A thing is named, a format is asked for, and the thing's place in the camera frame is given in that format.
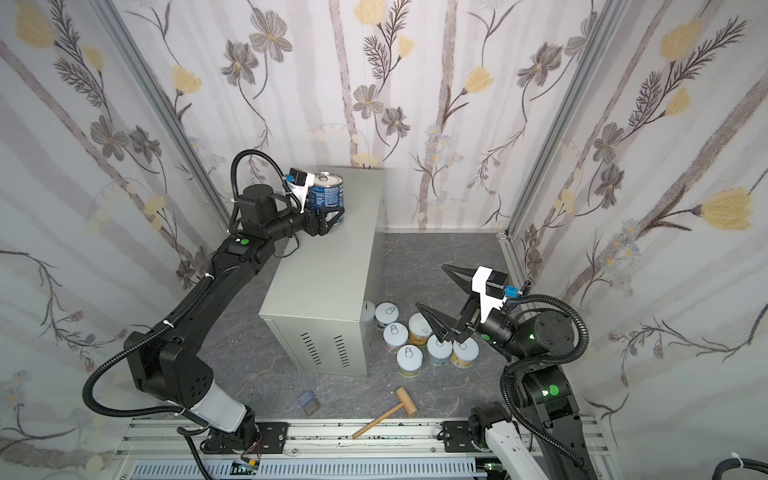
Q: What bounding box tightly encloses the small grey blue block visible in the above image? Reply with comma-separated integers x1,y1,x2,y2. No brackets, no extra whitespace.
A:
298,390,321,417

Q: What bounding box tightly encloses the teal labelled white can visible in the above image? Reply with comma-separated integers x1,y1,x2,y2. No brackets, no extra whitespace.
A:
426,335,453,366

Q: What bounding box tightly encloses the pink labelled white can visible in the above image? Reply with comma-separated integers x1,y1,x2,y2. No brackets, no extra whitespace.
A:
383,322,409,353

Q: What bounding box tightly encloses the grey metal cabinet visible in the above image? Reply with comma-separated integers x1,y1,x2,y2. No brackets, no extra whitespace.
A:
260,168,385,377

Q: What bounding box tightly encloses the green labelled white can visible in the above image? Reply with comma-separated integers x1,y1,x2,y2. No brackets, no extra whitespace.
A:
397,344,424,378

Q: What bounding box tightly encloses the white can near cabinet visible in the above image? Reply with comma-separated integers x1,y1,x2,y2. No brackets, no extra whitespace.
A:
374,302,400,330

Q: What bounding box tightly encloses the blue labelled tin can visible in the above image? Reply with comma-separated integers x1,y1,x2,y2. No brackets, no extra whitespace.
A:
308,172,344,211

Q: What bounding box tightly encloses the orange can with plastic lid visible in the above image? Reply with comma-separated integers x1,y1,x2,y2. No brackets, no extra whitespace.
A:
408,313,433,347

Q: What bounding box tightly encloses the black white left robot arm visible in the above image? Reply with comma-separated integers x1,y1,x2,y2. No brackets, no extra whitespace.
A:
82,168,344,455

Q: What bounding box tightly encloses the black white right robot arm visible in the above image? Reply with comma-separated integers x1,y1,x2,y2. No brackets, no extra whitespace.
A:
416,264,597,479

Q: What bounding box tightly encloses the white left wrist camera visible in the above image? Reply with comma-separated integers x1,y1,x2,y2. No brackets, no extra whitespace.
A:
285,168,316,211

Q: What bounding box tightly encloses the wooden mallet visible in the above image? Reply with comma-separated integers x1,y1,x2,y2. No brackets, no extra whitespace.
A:
352,387,418,440

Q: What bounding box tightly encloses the aluminium rail base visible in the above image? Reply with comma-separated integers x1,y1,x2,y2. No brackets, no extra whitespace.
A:
105,409,619,479

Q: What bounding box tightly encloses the yellow labelled white can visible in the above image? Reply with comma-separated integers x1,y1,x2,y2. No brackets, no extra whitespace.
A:
450,338,479,369

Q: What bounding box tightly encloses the black cable bottom right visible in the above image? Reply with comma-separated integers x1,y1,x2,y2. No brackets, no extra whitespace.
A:
710,455,768,480

